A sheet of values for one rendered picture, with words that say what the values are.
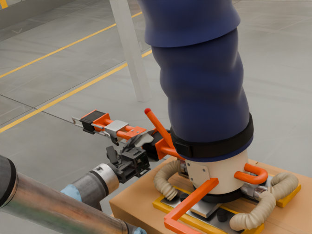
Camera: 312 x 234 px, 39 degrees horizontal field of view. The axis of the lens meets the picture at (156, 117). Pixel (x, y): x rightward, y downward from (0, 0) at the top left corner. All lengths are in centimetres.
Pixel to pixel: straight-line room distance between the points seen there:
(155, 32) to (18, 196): 47
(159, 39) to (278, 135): 271
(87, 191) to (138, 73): 337
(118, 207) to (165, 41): 63
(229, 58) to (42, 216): 55
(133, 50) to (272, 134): 167
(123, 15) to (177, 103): 333
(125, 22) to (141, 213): 322
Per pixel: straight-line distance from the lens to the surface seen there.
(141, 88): 464
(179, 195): 138
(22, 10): 1096
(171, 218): 112
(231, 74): 110
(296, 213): 129
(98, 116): 169
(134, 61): 453
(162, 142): 141
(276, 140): 361
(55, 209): 101
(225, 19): 104
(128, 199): 146
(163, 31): 102
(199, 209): 127
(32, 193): 96
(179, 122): 113
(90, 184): 129
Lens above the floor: 191
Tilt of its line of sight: 26 degrees down
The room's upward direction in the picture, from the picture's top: 15 degrees counter-clockwise
